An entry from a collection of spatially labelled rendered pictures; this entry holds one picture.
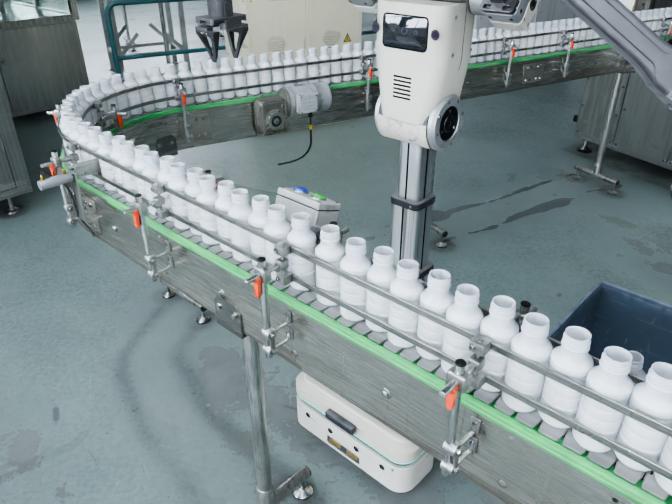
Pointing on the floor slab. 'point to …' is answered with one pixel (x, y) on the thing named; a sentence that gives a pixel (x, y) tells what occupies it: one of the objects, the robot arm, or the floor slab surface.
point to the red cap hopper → (145, 43)
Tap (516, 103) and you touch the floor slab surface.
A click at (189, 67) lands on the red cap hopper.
